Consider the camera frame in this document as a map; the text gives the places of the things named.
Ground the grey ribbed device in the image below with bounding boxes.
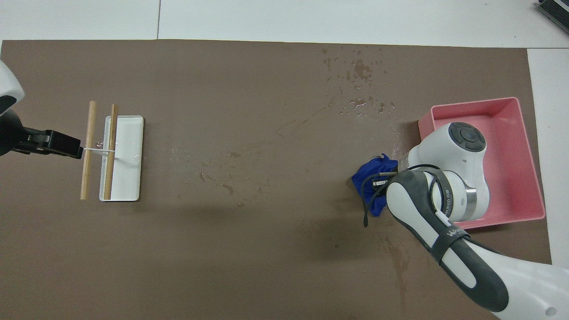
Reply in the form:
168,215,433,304
535,0,569,24

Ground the pink plastic bin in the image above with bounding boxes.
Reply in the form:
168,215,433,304
418,97,546,230

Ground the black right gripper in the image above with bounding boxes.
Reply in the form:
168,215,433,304
372,169,400,188

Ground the short wooden rack rod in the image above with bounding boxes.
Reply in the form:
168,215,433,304
103,104,119,200

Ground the long wooden rack rod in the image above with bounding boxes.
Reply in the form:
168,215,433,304
80,101,97,200

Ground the white towel rack base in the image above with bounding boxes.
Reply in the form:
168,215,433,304
100,116,144,202

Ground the brown table mat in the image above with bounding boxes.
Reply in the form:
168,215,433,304
0,39,560,320

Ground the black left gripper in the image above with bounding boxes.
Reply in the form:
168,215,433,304
12,126,84,160

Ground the blue towel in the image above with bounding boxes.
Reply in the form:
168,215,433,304
351,153,400,218

